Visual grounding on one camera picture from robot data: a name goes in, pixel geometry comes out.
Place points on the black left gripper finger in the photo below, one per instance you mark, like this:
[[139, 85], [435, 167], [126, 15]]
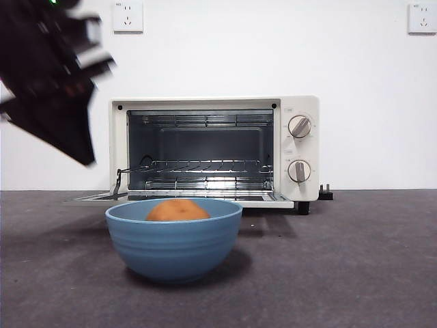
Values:
[[44, 119], [78, 112]]

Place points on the blue ribbed bowl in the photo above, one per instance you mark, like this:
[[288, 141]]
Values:
[[174, 246]]

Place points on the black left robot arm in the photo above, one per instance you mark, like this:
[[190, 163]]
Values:
[[34, 51]]

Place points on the beige oven knob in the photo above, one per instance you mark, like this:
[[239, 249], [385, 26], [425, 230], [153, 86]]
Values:
[[299, 126], [299, 171]]

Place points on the cream white toaster oven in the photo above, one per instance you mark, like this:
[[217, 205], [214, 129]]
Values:
[[300, 150]]

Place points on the white wall socket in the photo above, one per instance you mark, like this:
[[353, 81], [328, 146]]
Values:
[[423, 18], [128, 17]]

